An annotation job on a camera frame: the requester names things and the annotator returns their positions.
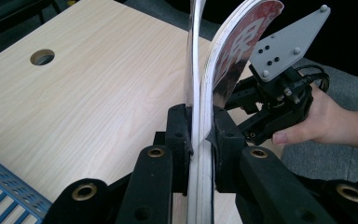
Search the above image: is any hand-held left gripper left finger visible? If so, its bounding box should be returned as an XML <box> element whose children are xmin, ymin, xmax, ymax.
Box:
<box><xmin>164</xmin><ymin>104</ymin><xmax>195</xmax><ymax>197</ymax></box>

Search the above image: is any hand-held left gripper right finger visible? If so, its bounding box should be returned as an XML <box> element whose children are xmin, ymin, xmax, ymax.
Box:
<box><xmin>206</xmin><ymin>105</ymin><xmax>248</xmax><ymax>193</ymax></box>

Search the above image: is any red cover magazine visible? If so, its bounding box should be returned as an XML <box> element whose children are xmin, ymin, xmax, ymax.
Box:
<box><xmin>184</xmin><ymin>0</ymin><xmax>285</xmax><ymax>224</ymax></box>

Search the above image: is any blue plastic file rack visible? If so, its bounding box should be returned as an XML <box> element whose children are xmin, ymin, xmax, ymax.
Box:
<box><xmin>0</xmin><ymin>148</ymin><xmax>53</xmax><ymax>224</ymax></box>

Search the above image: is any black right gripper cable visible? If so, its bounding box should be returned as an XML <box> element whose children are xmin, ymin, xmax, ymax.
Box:
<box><xmin>295</xmin><ymin>63</ymin><xmax>331</xmax><ymax>93</ymax></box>

